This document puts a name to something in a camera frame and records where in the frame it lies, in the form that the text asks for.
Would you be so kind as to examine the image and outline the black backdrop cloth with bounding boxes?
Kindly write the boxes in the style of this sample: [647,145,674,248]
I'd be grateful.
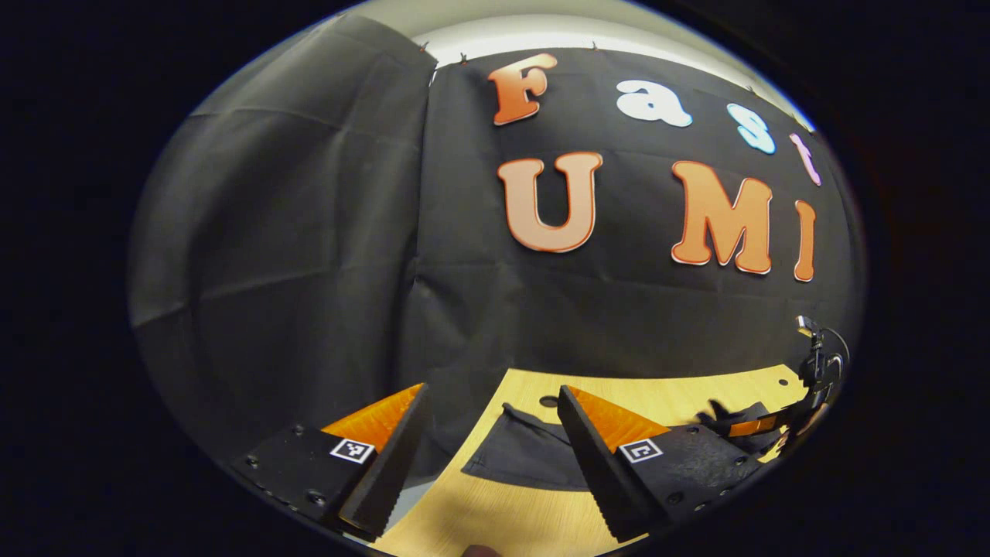
[128,15,865,480]

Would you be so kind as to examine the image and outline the dark grey jeans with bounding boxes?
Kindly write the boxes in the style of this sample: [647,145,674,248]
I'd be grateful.
[462,398,786,493]

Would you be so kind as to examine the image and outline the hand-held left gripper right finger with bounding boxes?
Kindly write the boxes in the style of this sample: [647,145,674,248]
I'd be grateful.
[557,384,763,542]

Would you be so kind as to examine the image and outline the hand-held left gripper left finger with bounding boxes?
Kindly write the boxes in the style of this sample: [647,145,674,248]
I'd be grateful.
[232,381,432,542]

